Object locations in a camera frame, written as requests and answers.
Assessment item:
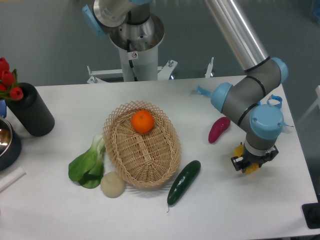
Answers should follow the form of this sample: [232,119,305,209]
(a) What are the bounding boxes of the red artificial tulips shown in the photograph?
[0,57,24,101]

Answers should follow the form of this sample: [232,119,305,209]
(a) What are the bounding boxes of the yellow bell pepper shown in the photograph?
[233,143,259,174]

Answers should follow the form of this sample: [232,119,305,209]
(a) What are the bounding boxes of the green bok choy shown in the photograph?
[68,135,106,189]

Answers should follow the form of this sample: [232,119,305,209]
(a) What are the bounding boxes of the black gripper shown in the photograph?
[230,144,279,173]

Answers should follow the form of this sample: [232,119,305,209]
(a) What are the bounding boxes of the orange fruit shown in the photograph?
[131,110,155,134]

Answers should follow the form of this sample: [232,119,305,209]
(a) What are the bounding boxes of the black device at edge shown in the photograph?
[302,202,320,229]

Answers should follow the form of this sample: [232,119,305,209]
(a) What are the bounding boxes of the purple sweet potato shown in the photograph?
[208,117,231,144]

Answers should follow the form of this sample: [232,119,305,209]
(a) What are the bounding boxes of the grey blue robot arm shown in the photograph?
[82,0,288,173]

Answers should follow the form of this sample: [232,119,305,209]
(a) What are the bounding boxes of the small blue tape piece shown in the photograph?
[266,94,295,133]

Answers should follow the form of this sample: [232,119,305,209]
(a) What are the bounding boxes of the dark pot with steel rim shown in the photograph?
[0,117,22,171]

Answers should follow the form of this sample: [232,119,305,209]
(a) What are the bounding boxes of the dark green cucumber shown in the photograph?
[166,160,202,213]

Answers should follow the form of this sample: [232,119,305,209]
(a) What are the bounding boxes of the blue object at left edge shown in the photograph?
[0,100,7,118]

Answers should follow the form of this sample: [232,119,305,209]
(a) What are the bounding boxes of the white paper roll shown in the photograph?
[0,167,27,192]

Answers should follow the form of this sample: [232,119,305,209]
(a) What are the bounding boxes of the beige round bun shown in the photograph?
[100,171,126,198]

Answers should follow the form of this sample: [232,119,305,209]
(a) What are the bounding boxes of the blue plastic band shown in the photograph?
[191,85,213,98]

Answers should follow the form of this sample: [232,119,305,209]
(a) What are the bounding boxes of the woven wicker basket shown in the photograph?
[103,101,182,188]

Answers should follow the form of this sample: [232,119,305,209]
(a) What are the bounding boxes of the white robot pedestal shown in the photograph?
[86,46,215,85]

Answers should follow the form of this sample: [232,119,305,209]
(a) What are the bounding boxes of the black cylindrical vase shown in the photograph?
[5,82,55,137]

